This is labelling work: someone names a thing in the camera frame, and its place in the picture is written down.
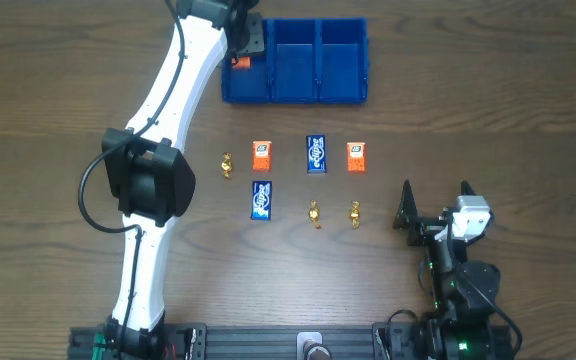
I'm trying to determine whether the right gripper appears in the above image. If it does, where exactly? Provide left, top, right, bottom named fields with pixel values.
left=393, top=179, right=478, bottom=247

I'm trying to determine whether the blue candy pack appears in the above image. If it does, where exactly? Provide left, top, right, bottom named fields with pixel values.
left=305, top=134, right=328, bottom=175
left=250, top=180, right=273, bottom=222

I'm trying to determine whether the blue tray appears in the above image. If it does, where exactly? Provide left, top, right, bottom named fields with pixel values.
left=220, top=17, right=371, bottom=105

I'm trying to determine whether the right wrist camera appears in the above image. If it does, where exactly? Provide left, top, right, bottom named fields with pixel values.
left=448, top=194, right=495, bottom=244

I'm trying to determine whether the black cable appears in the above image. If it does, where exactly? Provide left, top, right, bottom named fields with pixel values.
left=447, top=224, right=523, bottom=359
left=77, top=128, right=143, bottom=235

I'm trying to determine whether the mounting rail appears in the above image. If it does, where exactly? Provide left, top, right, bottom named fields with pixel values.
left=67, top=322, right=515, bottom=360

